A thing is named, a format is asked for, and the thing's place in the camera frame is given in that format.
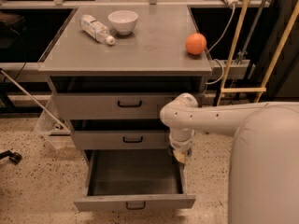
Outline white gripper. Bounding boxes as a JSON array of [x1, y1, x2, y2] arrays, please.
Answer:
[[169, 128, 195, 164]]

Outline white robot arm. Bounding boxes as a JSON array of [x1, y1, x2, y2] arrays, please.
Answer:
[[160, 93, 299, 224]]

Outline grey bottom drawer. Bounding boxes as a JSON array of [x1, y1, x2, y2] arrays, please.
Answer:
[[75, 149, 195, 212]]

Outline grey drawer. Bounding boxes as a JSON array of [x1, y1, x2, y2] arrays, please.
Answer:
[[52, 93, 177, 119], [75, 149, 195, 212], [71, 131, 169, 150]]

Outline grey drawer cabinet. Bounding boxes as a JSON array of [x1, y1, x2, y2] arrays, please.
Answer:
[[37, 4, 213, 151]]

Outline grey middle drawer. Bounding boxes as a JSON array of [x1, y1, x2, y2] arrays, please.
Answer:
[[71, 131, 169, 150]]

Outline grey top drawer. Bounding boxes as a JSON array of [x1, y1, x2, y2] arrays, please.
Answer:
[[52, 93, 177, 119]]

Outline orange fruit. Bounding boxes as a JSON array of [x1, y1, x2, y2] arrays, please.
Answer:
[[185, 33, 206, 55]]

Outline white ceramic bowl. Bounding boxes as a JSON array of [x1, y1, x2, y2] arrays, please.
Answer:
[[108, 10, 138, 35]]

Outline grey metal pole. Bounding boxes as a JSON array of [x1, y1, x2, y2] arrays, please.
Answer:
[[235, 0, 267, 64]]

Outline clear plastic water bottle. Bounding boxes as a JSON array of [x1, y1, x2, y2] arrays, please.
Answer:
[[79, 15, 115, 46]]

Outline black chair caster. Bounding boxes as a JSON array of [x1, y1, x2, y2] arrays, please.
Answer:
[[0, 150, 22, 164]]

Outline grey metal rod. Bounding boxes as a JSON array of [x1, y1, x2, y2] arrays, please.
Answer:
[[0, 68, 70, 132]]

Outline white power cable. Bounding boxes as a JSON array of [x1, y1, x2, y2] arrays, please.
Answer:
[[204, 3, 236, 86]]

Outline yellow wooden ladder frame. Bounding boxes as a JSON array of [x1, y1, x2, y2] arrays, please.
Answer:
[[220, 0, 299, 101]]

